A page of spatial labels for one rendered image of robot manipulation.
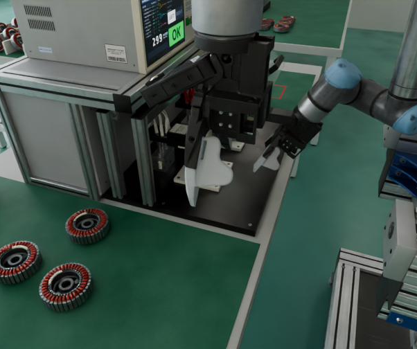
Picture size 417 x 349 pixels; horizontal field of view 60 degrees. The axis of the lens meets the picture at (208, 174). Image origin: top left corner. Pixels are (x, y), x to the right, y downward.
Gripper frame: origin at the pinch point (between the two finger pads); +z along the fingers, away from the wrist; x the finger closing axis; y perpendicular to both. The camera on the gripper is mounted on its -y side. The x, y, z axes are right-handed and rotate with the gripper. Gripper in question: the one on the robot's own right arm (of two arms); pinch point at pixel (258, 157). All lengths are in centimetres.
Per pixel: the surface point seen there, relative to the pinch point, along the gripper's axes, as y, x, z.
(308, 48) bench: 1, 157, 15
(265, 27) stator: -31, 182, 29
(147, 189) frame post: -20.4, -20.6, 16.8
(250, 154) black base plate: -0.2, 16.6, 12.1
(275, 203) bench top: 12.8, -3.9, 7.2
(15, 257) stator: -36, -49, 33
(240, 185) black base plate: 1.5, -2.0, 11.2
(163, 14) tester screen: -44.2, 3.6, -16.3
